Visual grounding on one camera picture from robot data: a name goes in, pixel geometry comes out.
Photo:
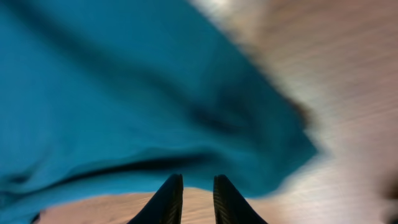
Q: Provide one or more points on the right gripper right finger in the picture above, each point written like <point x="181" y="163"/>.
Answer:
<point x="230" y="206"/>

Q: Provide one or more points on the blue polo shirt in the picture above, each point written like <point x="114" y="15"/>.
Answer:
<point x="114" y="96"/>

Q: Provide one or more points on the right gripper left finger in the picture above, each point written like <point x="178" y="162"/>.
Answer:
<point x="165" y="207"/>

